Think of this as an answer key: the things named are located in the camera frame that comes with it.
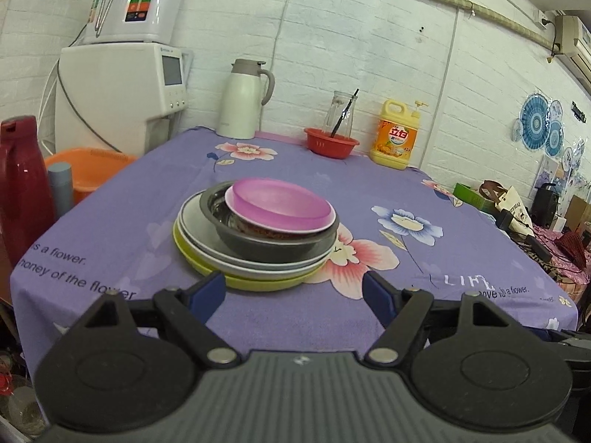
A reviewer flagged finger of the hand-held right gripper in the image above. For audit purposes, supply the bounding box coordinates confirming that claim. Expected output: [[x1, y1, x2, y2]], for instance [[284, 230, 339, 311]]
[[547, 327, 591, 361]]

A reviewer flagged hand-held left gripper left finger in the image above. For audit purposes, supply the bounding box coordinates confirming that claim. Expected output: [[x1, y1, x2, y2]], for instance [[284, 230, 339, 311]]
[[83, 271, 242, 370]]

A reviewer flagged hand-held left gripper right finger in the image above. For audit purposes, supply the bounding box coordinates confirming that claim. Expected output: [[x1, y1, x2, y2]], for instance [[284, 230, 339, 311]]
[[362, 271, 509, 370]]

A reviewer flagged yellow-green plate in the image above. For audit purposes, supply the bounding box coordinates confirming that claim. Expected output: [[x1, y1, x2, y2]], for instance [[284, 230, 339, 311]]
[[173, 219, 326, 292]]

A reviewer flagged plain white plate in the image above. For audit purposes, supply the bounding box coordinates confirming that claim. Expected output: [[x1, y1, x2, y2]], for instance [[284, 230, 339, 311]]
[[177, 207, 332, 282]]

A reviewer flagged stainless steel bowl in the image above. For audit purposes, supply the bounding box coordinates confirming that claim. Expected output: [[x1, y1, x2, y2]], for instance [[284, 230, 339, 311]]
[[199, 180, 340, 264]]

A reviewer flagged purple plastic bowl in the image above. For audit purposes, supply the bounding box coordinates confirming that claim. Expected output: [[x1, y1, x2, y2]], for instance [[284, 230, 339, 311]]
[[231, 177, 337, 234]]

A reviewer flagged pink patterned cloth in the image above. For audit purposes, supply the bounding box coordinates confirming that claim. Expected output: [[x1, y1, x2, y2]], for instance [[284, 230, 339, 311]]
[[531, 226, 591, 308]]

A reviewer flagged dark red mesh bag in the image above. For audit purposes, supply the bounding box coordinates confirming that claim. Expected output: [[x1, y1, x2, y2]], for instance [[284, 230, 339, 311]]
[[554, 231, 588, 269]]

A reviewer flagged black power adapter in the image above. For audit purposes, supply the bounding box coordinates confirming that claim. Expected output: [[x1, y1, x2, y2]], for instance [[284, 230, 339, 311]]
[[496, 214, 553, 263]]

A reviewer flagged cardboard box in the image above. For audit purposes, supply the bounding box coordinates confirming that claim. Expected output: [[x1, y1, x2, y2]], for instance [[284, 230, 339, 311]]
[[564, 195, 591, 235]]

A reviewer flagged green box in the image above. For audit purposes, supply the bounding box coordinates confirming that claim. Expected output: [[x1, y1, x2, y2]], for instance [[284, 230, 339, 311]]
[[452, 182, 499, 215]]

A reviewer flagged black speaker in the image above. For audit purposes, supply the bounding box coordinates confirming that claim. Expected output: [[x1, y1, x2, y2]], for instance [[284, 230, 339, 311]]
[[531, 183, 560, 229]]

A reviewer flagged beige paper bag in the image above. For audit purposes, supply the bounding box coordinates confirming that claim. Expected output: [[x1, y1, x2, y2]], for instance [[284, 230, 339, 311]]
[[479, 180, 536, 241]]

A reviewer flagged purple floral tablecloth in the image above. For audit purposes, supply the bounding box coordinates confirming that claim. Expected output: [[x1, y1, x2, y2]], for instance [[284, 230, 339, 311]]
[[10, 126, 579, 379]]

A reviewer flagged yellow detergent bottle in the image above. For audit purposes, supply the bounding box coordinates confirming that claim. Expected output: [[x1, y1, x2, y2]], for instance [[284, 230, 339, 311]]
[[369, 98, 429, 171]]

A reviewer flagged red plastic basket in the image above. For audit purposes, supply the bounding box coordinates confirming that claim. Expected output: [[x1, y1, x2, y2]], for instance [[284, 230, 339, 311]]
[[304, 128, 360, 160]]

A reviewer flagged orange plastic basin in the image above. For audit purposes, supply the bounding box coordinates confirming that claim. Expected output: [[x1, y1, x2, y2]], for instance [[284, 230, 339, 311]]
[[44, 148, 139, 206]]

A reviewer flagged grey cylindrical bottle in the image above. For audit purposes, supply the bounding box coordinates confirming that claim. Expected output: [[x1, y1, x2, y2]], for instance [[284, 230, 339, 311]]
[[47, 162, 75, 217]]

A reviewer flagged clear glass jar with stick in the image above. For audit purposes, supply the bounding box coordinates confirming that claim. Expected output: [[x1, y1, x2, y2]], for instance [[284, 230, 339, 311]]
[[330, 89, 360, 138]]

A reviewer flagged white thermos jug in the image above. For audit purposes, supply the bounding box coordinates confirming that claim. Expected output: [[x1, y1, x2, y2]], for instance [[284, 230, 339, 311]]
[[217, 58, 276, 140]]

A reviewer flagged dark red thermos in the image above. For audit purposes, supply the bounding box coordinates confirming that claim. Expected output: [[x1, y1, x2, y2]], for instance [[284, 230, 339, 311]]
[[0, 116, 58, 259]]

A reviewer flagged white water dispenser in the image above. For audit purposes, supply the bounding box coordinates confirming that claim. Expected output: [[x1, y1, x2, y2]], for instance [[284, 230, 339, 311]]
[[54, 44, 190, 155]]

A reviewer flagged large blue paper fan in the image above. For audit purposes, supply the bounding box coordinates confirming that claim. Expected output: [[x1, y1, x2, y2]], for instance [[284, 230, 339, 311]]
[[512, 92, 550, 152]]

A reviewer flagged white water purifier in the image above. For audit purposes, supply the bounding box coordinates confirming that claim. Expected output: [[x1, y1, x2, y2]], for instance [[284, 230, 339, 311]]
[[83, 0, 189, 46]]

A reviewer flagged white air conditioner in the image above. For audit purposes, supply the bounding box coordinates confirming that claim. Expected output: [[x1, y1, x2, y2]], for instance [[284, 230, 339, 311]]
[[551, 15, 591, 93]]

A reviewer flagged white wall conduit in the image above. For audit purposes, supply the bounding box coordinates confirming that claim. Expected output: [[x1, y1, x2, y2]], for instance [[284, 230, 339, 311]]
[[418, 9, 462, 169]]

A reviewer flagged grey dispenser cable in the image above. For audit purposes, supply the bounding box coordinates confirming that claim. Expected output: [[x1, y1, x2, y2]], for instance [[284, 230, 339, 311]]
[[55, 58, 124, 154]]

